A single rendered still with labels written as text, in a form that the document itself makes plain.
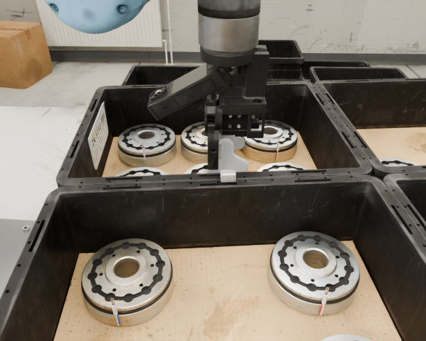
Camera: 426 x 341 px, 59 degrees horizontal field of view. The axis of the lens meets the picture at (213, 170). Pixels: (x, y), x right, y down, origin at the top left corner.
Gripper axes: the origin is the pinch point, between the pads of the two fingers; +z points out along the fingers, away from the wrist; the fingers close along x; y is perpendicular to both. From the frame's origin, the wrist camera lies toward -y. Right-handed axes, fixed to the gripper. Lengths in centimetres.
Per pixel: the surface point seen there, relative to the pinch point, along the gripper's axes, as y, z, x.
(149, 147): -10.6, -0.4, 7.4
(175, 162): -6.2, 2.7, 7.3
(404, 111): 38.7, -1.1, 19.2
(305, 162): 16.8, 2.5, 6.7
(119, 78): -73, 87, 253
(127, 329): -9.2, 2.6, -24.8
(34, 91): -135, 87, 228
